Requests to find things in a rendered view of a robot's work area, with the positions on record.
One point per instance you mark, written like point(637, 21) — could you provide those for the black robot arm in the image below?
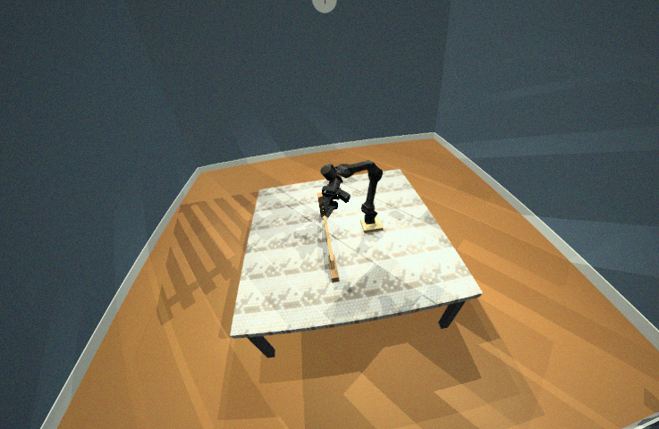
point(347, 170)

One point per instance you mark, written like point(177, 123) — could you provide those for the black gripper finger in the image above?
point(327, 197)
point(329, 210)

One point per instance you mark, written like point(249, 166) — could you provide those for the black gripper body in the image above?
point(332, 188)

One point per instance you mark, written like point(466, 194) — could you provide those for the short wooden post with two pegs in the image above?
point(334, 271)

